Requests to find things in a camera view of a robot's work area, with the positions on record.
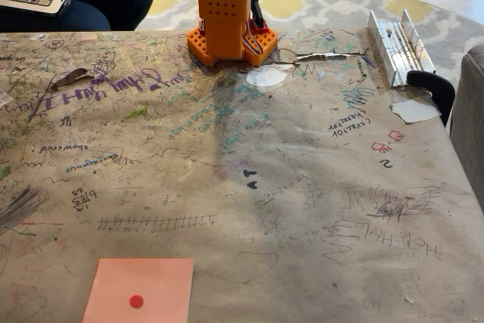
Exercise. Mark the torn brown paper flap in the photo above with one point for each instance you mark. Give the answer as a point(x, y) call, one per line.
point(70, 78)

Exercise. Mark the scribbled brown paper table cover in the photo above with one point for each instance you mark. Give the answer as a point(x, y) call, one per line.
point(189, 187)

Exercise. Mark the grey sofa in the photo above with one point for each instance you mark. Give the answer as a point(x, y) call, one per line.
point(469, 118)

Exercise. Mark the pink paper sheet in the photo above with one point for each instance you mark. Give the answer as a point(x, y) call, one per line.
point(151, 281)

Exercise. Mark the small red round object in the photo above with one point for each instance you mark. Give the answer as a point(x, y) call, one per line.
point(136, 301)

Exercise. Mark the orange robot base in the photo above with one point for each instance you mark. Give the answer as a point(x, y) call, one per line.
point(264, 41)

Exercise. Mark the aluminium rail profile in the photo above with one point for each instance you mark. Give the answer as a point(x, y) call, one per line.
point(397, 43)

